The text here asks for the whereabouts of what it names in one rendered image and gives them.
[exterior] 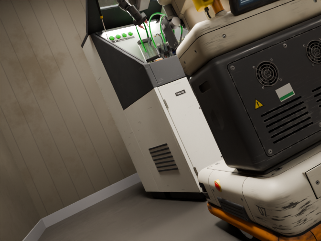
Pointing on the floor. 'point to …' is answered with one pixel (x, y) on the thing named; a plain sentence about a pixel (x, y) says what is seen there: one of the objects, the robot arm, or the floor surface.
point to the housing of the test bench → (120, 118)
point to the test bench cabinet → (163, 147)
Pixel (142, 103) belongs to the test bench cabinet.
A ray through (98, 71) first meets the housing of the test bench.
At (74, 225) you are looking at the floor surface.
